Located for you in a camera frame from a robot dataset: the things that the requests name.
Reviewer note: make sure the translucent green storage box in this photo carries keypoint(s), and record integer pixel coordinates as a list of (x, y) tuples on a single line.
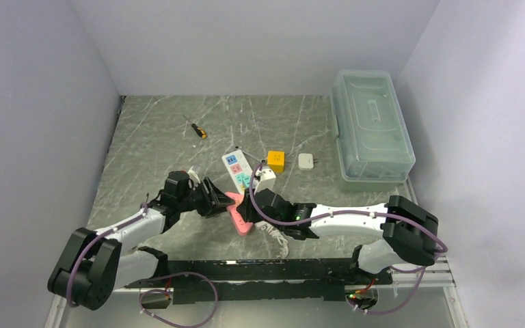
[(372, 144)]

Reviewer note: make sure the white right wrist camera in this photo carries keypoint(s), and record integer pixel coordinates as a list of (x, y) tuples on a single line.
[(264, 179)]

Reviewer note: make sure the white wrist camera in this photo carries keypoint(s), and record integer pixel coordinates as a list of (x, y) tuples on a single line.
[(264, 179), (194, 174)]

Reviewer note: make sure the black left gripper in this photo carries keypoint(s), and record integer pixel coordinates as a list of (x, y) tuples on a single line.
[(219, 199)]

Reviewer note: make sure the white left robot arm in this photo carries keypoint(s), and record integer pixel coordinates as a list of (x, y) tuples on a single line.
[(96, 262)]

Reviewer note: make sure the yellow cube plug adapter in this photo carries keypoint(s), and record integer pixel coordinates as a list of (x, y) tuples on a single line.
[(276, 160)]

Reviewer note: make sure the black aluminium base frame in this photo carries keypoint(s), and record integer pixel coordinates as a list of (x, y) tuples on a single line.
[(275, 293)]

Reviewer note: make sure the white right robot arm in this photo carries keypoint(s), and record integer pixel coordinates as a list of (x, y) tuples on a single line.
[(403, 232)]

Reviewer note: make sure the silver combination wrench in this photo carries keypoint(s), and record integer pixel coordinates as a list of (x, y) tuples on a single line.
[(250, 155)]

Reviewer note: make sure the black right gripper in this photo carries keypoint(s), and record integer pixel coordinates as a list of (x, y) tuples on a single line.
[(245, 208)]

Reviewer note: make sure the white plug adapter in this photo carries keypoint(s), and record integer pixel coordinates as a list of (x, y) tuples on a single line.
[(306, 161)]

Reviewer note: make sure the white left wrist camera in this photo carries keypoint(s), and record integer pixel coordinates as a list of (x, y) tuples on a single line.
[(194, 174)]

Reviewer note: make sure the pink triangular plug adapter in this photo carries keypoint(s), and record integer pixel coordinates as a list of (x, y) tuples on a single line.
[(241, 226)]

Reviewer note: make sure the teal plug adapter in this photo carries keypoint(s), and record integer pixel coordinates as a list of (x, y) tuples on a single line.
[(243, 181)]

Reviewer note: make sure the white power strip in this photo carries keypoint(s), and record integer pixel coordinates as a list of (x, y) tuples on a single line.
[(236, 163)]

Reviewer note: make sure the small black orange screwdriver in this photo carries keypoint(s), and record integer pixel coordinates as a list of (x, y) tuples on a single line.
[(200, 132)]

